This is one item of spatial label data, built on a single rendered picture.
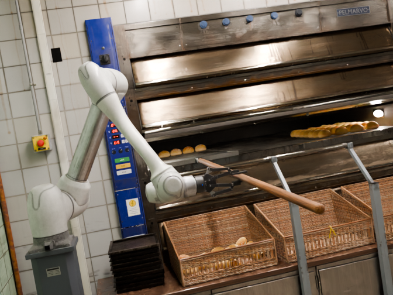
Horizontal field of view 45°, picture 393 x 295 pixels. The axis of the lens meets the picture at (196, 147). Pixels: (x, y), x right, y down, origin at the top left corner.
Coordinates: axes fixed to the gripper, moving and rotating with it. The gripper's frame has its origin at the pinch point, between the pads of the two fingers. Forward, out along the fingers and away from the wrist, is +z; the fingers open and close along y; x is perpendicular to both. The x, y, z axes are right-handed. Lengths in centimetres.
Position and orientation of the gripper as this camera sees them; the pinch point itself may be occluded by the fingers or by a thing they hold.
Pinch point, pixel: (240, 177)
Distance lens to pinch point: 210.6
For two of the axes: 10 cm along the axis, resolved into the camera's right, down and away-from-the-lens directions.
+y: 1.5, 9.9, 0.6
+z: 9.7, -1.6, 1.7
